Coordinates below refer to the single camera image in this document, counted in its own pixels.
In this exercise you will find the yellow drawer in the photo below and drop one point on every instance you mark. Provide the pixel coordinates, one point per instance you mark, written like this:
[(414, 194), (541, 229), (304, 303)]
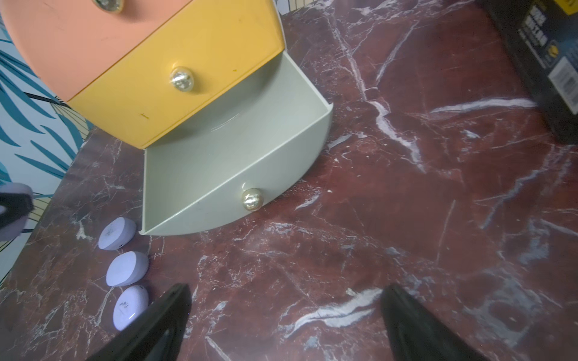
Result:
[(203, 51)]

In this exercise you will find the yellow black toolbox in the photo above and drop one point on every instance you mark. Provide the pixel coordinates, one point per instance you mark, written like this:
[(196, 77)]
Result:
[(541, 39)]

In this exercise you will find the purple round earphone case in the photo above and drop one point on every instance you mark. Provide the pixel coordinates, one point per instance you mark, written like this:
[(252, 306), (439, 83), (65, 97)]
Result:
[(14, 230), (131, 304)]

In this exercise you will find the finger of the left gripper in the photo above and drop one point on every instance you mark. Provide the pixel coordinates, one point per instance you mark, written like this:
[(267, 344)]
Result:
[(16, 205)]

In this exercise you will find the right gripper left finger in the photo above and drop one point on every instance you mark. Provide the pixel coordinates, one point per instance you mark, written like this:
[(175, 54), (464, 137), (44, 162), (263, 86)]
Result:
[(157, 334)]

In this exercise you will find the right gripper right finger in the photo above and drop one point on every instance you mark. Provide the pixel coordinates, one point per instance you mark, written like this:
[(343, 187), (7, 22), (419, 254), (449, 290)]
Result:
[(415, 333)]

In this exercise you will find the orange top drawer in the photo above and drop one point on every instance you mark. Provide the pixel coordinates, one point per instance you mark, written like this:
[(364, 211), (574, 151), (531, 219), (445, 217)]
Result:
[(68, 44)]

